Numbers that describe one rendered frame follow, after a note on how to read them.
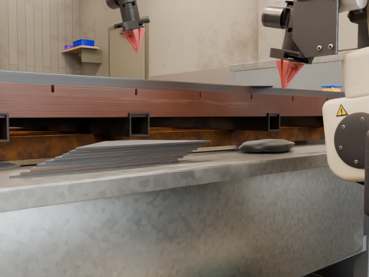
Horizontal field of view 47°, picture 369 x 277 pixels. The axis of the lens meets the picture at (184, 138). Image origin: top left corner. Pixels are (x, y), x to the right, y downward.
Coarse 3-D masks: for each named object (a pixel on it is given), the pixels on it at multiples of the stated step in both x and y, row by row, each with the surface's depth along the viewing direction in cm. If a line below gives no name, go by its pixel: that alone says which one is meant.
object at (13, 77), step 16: (0, 80) 75; (16, 80) 77; (32, 80) 78; (48, 80) 80; (64, 80) 82; (80, 80) 85; (96, 80) 87; (112, 80) 89; (128, 80) 92; (144, 80) 94; (320, 96) 139; (336, 96) 145
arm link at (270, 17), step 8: (272, 0) 113; (280, 0) 112; (288, 0) 110; (264, 8) 113; (272, 8) 111; (280, 8) 110; (264, 16) 112; (272, 16) 111; (280, 16) 109; (264, 24) 114; (272, 24) 112; (280, 24) 110
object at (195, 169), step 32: (192, 160) 84; (224, 160) 84; (256, 160) 84; (288, 160) 90; (320, 160) 97; (0, 192) 52; (32, 192) 55; (64, 192) 58; (96, 192) 61; (128, 192) 64
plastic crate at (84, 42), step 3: (81, 39) 690; (72, 42) 717; (75, 42) 710; (78, 42) 701; (81, 42) 692; (84, 42) 694; (87, 42) 698; (90, 42) 700; (93, 42) 704; (75, 45) 710; (78, 45) 702; (84, 45) 694; (87, 45) 698; (90, 45) 700; (93, 45) 705
